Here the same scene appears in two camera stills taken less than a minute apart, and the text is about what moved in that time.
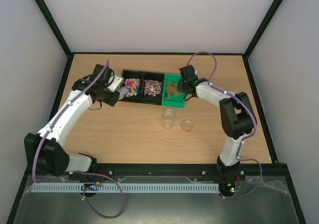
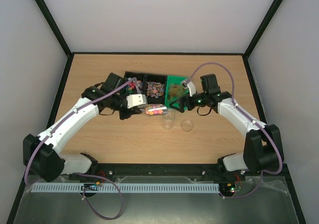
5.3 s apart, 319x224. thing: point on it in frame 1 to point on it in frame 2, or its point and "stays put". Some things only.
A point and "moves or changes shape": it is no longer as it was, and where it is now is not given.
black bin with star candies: [132, 81] moves or changes shape
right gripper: [183, 86] to [186, 102]
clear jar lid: [187, 125] stays put
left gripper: [113, 101] to [123, 116]
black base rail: [154, 172] stays put
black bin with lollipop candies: [151, 87] moves or changes shape
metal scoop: [123, 91] moves or changes shape
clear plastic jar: [168, 118] stays put
